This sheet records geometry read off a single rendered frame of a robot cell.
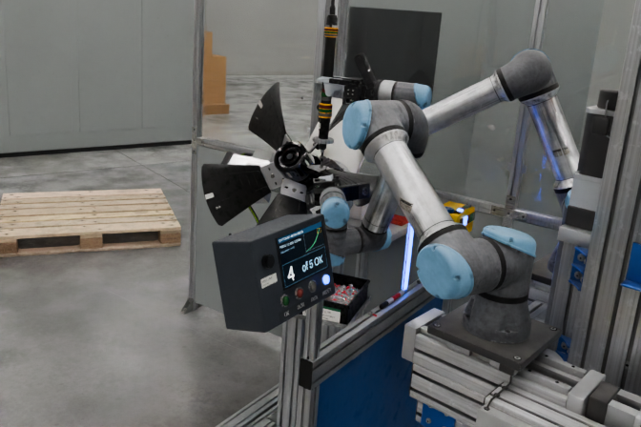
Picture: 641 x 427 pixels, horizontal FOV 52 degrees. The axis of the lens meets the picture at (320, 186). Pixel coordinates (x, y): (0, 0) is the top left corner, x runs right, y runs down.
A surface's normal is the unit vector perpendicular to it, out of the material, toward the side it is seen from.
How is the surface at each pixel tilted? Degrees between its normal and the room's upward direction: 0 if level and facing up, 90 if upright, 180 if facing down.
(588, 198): 90
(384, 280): 90
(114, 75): 90
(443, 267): 95
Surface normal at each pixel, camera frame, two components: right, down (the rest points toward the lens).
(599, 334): -0.65, 0.15
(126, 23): 0.60, 0.26
